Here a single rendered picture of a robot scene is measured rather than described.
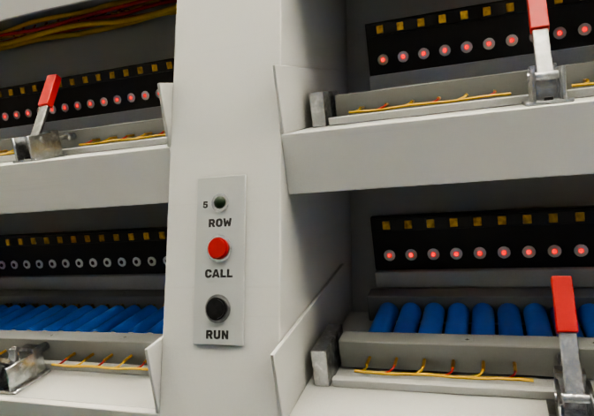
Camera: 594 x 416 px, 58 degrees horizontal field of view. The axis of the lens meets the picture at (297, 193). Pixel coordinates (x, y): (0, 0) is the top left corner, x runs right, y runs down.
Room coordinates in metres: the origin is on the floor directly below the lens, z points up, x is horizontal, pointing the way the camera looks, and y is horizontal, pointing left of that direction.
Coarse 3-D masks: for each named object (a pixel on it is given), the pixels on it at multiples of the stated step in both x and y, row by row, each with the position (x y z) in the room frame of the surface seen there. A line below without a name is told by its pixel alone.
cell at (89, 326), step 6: (114, 306) 0.58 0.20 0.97; (120, 306) 0.59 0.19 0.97; (108, 312) 0.57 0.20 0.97; (114, 312) 0.57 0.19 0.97; (96, 318) 0.56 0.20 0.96; (102, 318) 0.56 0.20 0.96; (108, 318) 0.56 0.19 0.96; (84, 324) 0.54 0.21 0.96; (90, 324) 0.54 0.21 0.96; (96, 324) 0.55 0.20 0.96; (78, 330) 0.53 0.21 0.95; (84, 330) 0.53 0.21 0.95; (90, 330) 0.54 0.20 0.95
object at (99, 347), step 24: (0, 336) 0.53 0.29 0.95; (24, 336) 0.52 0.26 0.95; (48, 336) 0.52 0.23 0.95; (72, 336) 0.51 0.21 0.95; (96, 336) 0.50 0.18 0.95; (120, 336) 0.49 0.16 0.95; (144, 336) 0.49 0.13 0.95; (72, 360) 0.51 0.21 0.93; (96, 360) 0.50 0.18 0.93; (120, 360) 0.49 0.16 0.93; (144, 360) 0.47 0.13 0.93
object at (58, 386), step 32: (0, 288) 0.69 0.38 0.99; (32, 288) 0.67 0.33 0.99; (64, 288) 0.66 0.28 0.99; (96, 288) 0.64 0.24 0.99; (128, 288) 0.62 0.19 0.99; (160, 288) 0.61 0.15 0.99; (160, 352) 0.41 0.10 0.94; (32, 384) 0.48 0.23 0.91; (64, 384) 0.47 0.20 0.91; (96, 384) 0.46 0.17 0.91; (128, 384) 0.46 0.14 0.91; (160, 384) 0.41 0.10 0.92
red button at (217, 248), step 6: (216, 240) 0.39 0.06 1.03; (222, 240) 0.39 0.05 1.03; (210, 246) 0.39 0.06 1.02; (216, 246) 0.39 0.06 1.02; (222, 246) 0.38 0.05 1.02; (228, 246) 0.39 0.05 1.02; (210, 252) 0.39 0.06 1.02; (216, 252) 0.39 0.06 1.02; (222, 252) 0.38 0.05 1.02; (216, 258) 0.39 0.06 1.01; (222, 258) 0.39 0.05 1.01
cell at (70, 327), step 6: (102, 306) 0.59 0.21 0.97; (90, 312) 0.58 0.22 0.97; (96, 312) 0.58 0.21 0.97; (102, 312) 0.58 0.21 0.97; (78, 318) 0.56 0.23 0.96; (84, 318) 0.56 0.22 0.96; (90, 318) 0.57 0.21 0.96; (66, 324) 0.55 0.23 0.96; (72, 324) 0.55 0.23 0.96; (78, 324) 0.55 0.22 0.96; (60, 330) 0.54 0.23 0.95; (66, 330) 0.54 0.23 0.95; (72, 330) 0.55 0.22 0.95
